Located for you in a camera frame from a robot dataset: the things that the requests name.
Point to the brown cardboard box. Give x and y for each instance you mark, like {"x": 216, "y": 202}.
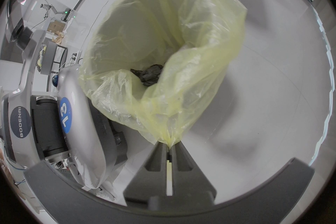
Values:
{"x": 55, "y": 25}

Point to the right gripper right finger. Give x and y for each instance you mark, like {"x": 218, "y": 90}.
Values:
{"x": 189, "y": 181}

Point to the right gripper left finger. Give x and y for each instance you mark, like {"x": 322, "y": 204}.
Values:
{"x": 157, "y": 181}

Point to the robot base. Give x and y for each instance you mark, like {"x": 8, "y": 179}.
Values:
{"x": 76, "y": 123}

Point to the crumpled black plastic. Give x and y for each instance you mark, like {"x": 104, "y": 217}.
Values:
{"x": 150, "y": 74}

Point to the yellow plastic bag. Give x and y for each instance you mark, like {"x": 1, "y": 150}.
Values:
{"x": 210, "y": 65}

